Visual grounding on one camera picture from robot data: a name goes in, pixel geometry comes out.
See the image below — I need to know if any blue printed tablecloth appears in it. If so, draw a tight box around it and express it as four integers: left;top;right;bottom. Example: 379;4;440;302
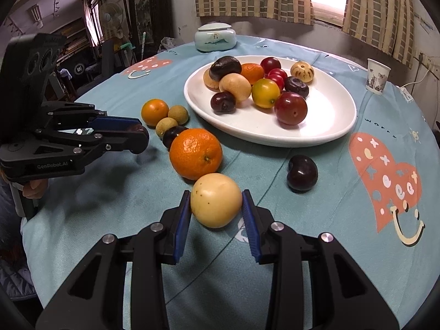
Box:
21;34;440;330

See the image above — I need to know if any white power strip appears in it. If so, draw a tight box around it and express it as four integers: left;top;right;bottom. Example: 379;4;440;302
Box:
415;51;438;76

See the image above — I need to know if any framed painting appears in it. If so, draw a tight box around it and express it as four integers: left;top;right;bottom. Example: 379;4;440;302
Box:
129;0;152;59

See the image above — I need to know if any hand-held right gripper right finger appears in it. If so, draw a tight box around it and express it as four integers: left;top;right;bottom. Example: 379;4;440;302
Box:
241;189;401;330

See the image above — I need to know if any printed paper cup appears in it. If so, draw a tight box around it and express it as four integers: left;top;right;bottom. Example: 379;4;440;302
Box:
365;58;391;96

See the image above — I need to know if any tan longan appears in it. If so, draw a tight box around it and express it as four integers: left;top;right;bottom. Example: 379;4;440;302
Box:
168;105;189;125
155;117;178;138

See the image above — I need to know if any small red plum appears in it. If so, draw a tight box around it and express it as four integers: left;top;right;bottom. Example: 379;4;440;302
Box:
260;57;282;75

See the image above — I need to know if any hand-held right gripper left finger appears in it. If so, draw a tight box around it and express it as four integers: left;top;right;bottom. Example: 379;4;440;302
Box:
34;190;192;330

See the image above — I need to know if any yellow-orange tangerine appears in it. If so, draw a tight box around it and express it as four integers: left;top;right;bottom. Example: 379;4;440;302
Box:
141;99;170;127

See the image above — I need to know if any white oval plate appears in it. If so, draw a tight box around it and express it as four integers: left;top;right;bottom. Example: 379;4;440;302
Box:
183;55;357;148

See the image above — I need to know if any white standing fan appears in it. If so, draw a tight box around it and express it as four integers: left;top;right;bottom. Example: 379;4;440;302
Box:
100;2;125;40

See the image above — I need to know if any blue quilted jacket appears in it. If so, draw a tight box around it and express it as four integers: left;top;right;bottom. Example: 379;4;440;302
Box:
0;258;37;303

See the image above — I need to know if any white cable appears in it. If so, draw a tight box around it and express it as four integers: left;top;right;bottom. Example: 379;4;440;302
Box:
399;65;434;104

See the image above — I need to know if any large red plum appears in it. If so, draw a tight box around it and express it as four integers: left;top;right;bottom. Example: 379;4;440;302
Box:
274;92;308;126

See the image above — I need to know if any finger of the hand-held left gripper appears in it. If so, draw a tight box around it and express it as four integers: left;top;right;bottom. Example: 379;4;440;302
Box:
32;129;150;155
34;102;144;134

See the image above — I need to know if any large orange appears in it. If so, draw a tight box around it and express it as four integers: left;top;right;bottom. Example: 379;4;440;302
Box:
169;128;223;181

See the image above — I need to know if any person's left hand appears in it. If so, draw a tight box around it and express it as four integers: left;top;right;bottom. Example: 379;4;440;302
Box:
22;179;49;200

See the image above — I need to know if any small striped pepino melon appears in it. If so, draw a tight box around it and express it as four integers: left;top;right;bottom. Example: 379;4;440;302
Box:
290;61;315;84

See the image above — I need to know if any narrow checked curtain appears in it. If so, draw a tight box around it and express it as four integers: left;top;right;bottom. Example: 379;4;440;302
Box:
342;0;415;69

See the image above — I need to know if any pale ceramic lidded jar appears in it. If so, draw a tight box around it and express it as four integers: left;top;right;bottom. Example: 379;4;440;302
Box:
194;22;238;53

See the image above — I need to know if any round cream fruit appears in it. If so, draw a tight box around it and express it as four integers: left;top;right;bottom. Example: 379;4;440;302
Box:
190;173;243;229

